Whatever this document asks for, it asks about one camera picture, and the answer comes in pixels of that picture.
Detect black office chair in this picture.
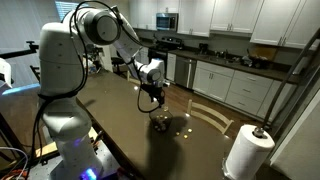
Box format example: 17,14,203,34
111,56,129,77

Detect wooden plank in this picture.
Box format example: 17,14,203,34
34,125,101,158

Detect black kitchen stove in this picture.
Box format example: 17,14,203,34
148,36,184,82

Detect dark cookware pile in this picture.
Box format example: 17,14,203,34
240,49,269,70

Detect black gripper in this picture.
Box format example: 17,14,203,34
141,83,166,108

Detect stainless steel dishwasher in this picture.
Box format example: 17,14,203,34
174,55,198,90

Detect wooden chair back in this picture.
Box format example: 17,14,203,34
185,98,235,135

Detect dark kitchen countertop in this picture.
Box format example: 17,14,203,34
139,39,301,84

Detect window with white blinds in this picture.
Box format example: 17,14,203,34
54,0,79,21

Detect wooden cutting board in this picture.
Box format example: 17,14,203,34
253,45,278,62

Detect white paper towel roll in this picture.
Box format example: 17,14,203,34
225,124,276,180

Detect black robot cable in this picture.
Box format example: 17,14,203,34
28,0,165,180

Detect dark curved metal pole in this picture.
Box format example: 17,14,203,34
260,27,320,132

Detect stainless steel microwave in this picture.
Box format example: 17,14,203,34
155,12,179,32

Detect black coffee maker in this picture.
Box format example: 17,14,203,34
198,42,210,55

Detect white upper cabinet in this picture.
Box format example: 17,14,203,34
249,0,320,50
209,0,265,34
176,0,216,38
128,0,179,30

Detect white plastic device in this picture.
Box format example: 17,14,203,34
0,58,14,95

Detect white wooden chair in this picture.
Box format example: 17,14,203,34
126,70,143,86

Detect white lower kitchen cabinets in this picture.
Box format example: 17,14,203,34
165,52,298,118

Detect grey robot mounting base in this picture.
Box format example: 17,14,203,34
26,143,119,180

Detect metal paper towel holder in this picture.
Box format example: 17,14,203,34
221,125,267,180

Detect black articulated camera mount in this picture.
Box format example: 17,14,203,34
0,40,40,60

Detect dark wooden chair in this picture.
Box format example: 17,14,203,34
29,64,43,84

